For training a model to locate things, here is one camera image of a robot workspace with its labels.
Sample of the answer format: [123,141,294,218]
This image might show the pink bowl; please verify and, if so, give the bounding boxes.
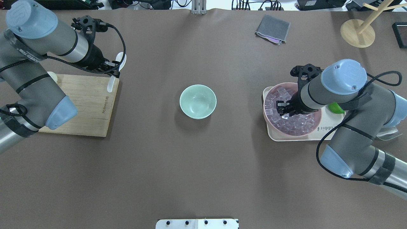
[263,82,322,137]

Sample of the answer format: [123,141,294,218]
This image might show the pile of clear ice cubes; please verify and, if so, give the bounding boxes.
[265,87,319,135]

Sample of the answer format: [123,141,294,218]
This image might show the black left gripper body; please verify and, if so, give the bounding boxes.
[72,15,108,71]

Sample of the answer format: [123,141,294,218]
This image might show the mint green bowl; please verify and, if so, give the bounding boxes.
[179,84,217,119]

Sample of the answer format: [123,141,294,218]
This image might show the white ceramic spoon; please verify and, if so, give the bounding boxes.
[107,52,127,93]

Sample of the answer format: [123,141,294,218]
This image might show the black framed mat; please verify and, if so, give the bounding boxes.
[391,22,407,48]

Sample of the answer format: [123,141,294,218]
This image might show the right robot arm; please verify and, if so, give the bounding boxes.
[277,59,406,199]

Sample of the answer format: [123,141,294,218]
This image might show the metal ice scoop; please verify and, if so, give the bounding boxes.
[375,126,402,141]

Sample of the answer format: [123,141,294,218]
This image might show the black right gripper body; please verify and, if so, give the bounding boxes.
[276,64,323,115]

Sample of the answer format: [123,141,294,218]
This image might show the wooden cutting board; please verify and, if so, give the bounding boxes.
[39,72,119,137]

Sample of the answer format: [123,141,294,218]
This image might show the wooden cup rack stand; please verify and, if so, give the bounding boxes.
[340,0,407,48]

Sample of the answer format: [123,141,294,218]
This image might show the cream rectangular tray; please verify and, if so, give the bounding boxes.
[262,87,345,142]

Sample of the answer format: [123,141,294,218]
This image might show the grey and purple cloths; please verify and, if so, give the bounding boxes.
[255,15,291,45]

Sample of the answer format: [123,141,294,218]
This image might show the green lime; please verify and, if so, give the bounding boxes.
[327,102,345,114]

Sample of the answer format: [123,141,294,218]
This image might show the aluminium frame post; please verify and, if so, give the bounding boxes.
[191,0,207,15]

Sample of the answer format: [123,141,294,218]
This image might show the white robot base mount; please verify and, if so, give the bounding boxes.
[155,219,239,229]

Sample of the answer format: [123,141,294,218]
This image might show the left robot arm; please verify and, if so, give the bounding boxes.
[0,0,126,153]

